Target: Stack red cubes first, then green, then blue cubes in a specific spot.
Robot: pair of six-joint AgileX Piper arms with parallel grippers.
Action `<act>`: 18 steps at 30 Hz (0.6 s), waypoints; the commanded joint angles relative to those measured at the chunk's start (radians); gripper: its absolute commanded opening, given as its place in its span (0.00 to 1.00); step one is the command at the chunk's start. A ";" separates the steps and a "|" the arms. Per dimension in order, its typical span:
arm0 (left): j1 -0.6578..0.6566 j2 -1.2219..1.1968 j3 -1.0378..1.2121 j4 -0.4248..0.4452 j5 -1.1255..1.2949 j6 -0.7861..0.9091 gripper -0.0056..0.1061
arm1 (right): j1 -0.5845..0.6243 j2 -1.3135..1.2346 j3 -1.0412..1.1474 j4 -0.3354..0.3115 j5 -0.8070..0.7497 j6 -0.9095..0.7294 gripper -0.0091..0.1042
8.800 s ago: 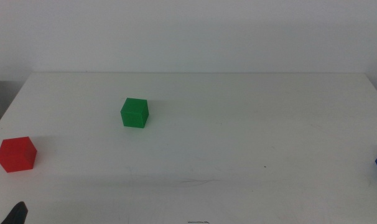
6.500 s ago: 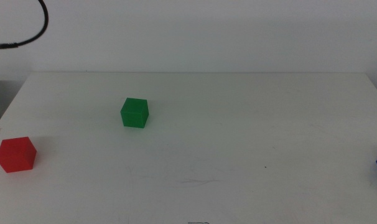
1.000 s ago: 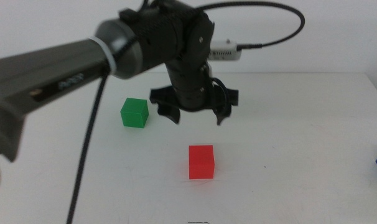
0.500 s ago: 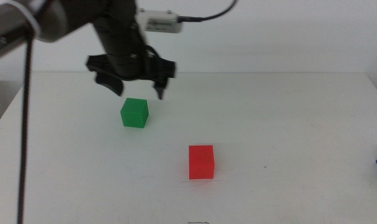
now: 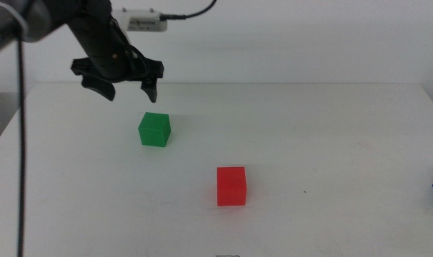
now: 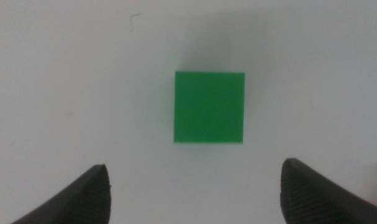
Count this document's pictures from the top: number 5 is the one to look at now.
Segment green cube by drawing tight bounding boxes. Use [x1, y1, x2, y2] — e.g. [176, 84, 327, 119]
[137, 111, 171, 148]

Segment black hanging cable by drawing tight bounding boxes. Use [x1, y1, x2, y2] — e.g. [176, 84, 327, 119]
[16, 30, 26, 257]

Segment red cube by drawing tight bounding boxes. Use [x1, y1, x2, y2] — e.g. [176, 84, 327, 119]
[216, 166, 247, 207]

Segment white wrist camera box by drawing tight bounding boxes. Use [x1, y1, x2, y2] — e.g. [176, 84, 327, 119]
[111, 7, 169, 33]

